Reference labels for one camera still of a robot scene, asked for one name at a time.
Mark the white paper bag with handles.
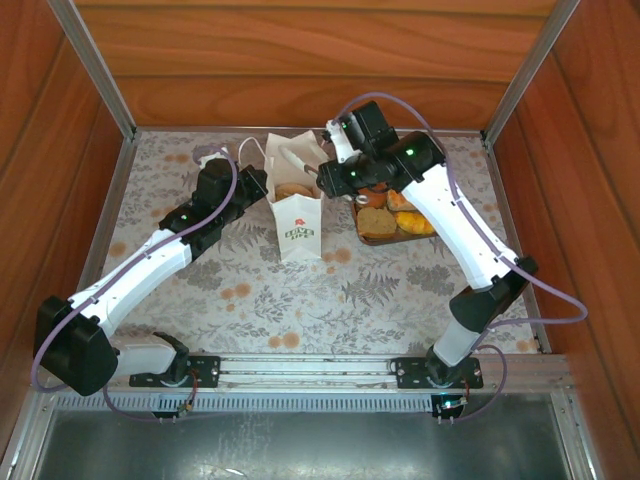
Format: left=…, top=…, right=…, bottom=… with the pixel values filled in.
left=237, top=131, right=331, bottom=263

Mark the brown wholegrain bread slice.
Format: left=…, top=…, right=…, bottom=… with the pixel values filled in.
left=357, top=206, right=398, bottom=238

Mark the yellow twisted bread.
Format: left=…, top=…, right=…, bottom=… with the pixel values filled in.
left=394, top=210, right=435, bottom=235

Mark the round dark brown bun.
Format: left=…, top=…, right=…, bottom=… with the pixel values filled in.
left=358, top=185, right=390, bottom=209

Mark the braided golden pastry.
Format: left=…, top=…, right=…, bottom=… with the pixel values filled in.
left=387, top=189, right=417, bottom=212

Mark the brown rectangular tray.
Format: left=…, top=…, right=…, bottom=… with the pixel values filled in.
left=349, top=197, right=436, bottom=247

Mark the floral fern tablecloth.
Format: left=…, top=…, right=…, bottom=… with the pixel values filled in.
left=64, top=130, right=551, bottom=356

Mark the grey metal sheet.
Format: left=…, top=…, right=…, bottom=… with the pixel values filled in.
left=34, top=409, right=571, bottom=480

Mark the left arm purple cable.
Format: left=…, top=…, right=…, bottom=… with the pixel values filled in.
left=30, top=143, right=239, bottom=425

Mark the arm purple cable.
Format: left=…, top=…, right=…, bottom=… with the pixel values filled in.
left=30, top=143, right=239, bottom=425
left=337, top=91, right=590, bottom=424

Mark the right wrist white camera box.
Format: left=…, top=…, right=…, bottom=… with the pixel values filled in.
left=325, top=118, right=362, bottom=165

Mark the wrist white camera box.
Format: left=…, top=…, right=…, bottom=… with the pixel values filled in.
left=196, top=146, right=232, bottom=169
left=325, top=118, right=362, bottom=165

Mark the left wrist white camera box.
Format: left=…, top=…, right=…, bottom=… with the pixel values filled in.
left=196, top=146, right=232, bottom=169

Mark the long aluminium frame bar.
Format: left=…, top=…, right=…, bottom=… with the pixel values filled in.
left=133, top=125, right=485, bottom=135

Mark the aluminium frame post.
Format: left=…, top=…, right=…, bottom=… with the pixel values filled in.
left=479, top=0, right=581, bottom=144
left=47, top=0, right=139, bottom=141

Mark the aluminium mounting rail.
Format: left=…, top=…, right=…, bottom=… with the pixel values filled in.
left=29, top=349, right=571, bottom=397

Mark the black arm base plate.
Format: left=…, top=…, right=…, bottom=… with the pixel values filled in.
left=391, top=353, right=485, bottom=390
left=128, top=353, right=222, bottom=389

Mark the grey slotted cable duct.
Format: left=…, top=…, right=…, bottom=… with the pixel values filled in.
left=54, top=391, right=436, bottom=414

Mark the thin wire with connector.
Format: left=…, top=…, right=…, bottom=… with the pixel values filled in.
left=433, top=377, right=472, bottom=425
left=175, top=368, right=200, bottom=417

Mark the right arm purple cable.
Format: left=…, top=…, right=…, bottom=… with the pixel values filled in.
left=337, top=91, right=590, bottom=424

